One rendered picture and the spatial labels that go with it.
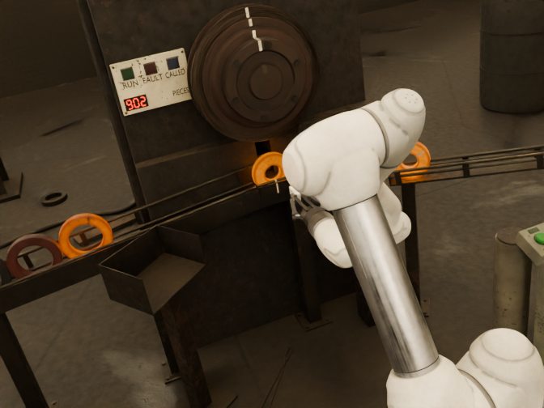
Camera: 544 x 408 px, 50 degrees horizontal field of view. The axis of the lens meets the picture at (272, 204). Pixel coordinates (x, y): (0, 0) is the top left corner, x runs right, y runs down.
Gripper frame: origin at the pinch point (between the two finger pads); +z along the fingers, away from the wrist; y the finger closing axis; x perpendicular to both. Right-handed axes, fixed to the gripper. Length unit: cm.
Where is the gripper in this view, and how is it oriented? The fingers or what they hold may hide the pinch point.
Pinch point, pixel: (295, 193)
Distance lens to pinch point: 199.3
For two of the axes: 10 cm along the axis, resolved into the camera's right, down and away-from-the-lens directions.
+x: -1.3, -8.4, -5.3
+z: -3.5, -4.6, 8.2
